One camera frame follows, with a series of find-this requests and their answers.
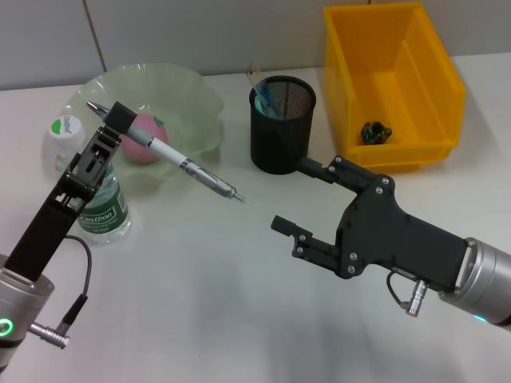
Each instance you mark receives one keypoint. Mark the yellow plastic bin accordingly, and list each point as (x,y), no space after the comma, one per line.
(399,99)

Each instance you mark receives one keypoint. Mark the silver ballpoint pen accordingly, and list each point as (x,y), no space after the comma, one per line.
(171,157)

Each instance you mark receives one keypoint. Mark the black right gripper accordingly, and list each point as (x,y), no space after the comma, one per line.
(391,239)

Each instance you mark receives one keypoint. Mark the black mesh pen holder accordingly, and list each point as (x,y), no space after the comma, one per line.
(279,147)

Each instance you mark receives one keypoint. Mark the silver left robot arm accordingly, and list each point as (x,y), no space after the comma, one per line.
(16,311)

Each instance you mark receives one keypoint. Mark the pink toy peach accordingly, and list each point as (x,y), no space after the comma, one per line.
(135,151)

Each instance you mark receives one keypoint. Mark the transparent plastic ruler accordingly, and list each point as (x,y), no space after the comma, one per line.
(255,76)

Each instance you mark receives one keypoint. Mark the clear green-label water bottle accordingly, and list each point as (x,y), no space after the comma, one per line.
(104,215)

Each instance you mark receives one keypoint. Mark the blue scissors with cover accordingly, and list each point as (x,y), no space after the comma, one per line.
(265,99)

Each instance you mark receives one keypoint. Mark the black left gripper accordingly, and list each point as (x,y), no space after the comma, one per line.
(44,235)

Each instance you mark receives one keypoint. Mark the green wavy glass fruit plate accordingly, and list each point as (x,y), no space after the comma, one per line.
(179,99)

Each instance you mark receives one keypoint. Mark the green plastic wrapper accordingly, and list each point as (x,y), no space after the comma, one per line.
(375,133)

